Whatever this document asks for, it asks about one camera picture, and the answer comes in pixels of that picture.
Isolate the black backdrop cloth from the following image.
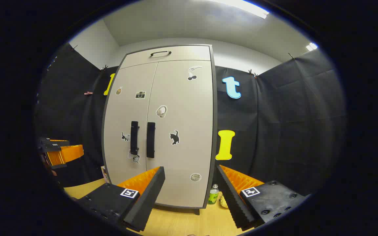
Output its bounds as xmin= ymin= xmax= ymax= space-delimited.
xmin=35 ymin=43 xmax=347 ymax=197

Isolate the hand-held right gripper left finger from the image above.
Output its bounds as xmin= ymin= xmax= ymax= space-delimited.
xmin=77 ymin=166 xmax=166 ymax=232

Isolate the beige double-door shoe cabinet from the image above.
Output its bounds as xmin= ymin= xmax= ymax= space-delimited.
xmin=101 ymin=44 xmax=218 ymax=215

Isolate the green plastic bottle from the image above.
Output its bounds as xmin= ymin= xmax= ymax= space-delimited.
xmin=208 ymin=184 xmax=220 ymax=205

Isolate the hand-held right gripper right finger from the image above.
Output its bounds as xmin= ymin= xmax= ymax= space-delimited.
xmin=216 ymin=165 xmax=307 ymax=230

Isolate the beige cabinet door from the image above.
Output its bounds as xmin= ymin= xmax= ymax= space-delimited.
xmin=104 ymin=62 xmax=158 ymax=186
xmin=146 ymin=60 xmax=214 ymax=207

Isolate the long ceiling light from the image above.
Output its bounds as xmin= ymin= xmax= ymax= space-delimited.
xmin=205 ymin=0 xmax=270 ymax=19

